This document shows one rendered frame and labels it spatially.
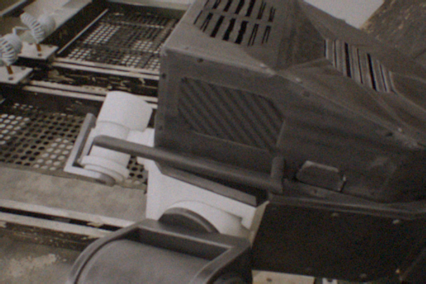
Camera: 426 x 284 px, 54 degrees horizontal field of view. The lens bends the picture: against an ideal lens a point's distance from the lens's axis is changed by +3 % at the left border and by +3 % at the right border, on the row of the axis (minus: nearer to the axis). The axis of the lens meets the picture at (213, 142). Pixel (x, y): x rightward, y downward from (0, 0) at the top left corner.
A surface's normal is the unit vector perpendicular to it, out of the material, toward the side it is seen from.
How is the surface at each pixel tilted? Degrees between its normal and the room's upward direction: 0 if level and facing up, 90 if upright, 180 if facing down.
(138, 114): 114
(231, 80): 90
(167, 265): 46
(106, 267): 37
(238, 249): 53
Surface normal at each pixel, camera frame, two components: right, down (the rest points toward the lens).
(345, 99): 0.38, -0.67
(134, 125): 0.69, -0.08
